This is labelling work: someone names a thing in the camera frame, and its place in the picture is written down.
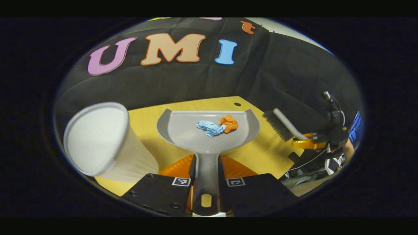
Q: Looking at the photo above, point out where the white garbage bin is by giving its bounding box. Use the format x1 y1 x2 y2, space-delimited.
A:
63 102 159 183

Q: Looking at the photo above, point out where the white cable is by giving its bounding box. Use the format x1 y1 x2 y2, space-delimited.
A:
287 148 329 171

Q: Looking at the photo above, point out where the blue paper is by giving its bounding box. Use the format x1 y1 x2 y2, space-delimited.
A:
196 120 226 137

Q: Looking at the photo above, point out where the grey dustpan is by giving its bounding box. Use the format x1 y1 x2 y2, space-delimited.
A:
156 109 261 216

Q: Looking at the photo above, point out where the orange paper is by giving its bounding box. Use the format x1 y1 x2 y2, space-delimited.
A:
220 115 239 133

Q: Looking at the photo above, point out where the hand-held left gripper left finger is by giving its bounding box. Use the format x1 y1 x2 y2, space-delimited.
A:
121 154 197 217

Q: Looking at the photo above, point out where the small grey broom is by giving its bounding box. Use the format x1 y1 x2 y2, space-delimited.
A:
263 108 310 142

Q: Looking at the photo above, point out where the black backdrop cloth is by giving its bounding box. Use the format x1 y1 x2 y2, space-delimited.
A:
54 17 363 157

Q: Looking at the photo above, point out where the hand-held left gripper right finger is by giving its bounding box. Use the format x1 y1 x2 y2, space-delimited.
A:
218 154 297 217

